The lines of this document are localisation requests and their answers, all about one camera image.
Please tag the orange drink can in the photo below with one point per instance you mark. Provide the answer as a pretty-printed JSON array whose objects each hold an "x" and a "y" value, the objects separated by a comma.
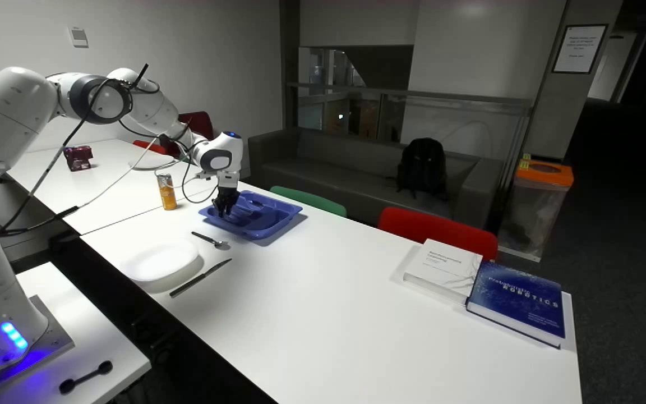
[{"x": 167, "y": 191}]

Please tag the blue cutlery tray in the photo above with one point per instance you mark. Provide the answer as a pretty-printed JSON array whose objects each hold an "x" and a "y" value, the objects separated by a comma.
[{"x": 255, "y": 217}]

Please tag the black dumbbell shaped tool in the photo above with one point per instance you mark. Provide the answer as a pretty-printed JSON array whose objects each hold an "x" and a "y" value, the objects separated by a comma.
[{"x": 72, "y": 383}]

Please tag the far red chair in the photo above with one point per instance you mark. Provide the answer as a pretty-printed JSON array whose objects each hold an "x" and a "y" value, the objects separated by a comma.
[{"x": 198, "y": 122}]

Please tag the framed wall notice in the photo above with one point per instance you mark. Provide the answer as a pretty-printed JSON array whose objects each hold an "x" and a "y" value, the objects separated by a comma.
[{"x": 579, "y": 49}]

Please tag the blue book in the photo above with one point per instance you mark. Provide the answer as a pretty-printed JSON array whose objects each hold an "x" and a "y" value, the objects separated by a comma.
[{"x": 520, "y": 301}]

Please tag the black handled spoon on table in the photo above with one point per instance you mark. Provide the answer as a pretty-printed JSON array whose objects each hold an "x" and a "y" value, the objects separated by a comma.
[{"x": 217, "y": 243}]

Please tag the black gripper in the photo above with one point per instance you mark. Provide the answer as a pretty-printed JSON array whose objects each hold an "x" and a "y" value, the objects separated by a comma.
[{"x": 225, "y": 201}]

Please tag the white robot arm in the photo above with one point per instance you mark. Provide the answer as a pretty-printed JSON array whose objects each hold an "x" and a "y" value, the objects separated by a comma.
[{"x": 31, "y": 101}]

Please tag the orange lidded bin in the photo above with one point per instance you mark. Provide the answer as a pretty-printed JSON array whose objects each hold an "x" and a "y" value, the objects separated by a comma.
[{"x": 532, "y": 210}]

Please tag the red small object on table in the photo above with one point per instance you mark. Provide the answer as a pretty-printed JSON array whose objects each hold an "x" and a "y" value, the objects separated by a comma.
[{"x": 80, "y": 159}]

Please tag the red chair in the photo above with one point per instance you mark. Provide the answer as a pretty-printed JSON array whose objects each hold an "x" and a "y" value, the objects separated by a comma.
[
  {"x": 420, "y": 227},
  {"x": 198, "y": 122}
]

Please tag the black backpack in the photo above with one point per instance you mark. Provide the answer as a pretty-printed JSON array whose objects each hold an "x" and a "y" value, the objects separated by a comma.
[{"x": 423, "y": 168}]

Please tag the white square plate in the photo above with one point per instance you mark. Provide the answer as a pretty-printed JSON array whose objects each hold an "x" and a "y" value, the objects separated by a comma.
[{"x": 162, "y": 269}]

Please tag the grey sofa bench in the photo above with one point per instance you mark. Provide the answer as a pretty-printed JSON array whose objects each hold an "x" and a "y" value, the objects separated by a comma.
[{"x": 362, "y": 174}]

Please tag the black handled knife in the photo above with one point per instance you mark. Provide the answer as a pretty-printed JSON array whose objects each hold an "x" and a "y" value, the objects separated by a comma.
[{"x": 201, "y": 278}]

